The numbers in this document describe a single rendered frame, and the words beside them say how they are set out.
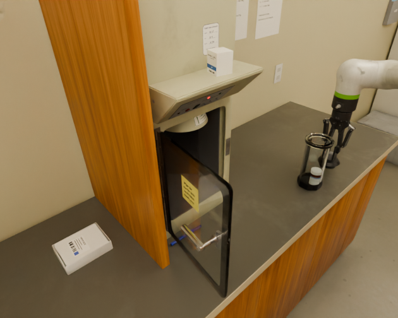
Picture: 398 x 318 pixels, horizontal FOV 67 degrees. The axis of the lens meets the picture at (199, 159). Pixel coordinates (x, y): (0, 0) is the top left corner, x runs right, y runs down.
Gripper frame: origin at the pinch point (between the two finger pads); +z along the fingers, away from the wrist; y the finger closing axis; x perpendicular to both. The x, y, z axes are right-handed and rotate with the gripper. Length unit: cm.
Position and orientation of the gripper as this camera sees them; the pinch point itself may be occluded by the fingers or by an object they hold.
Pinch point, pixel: (331, 151)
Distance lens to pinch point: 145.0
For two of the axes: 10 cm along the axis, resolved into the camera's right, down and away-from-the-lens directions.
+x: 7.5, -3.8, 5.4
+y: 6.6, 4.0, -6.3
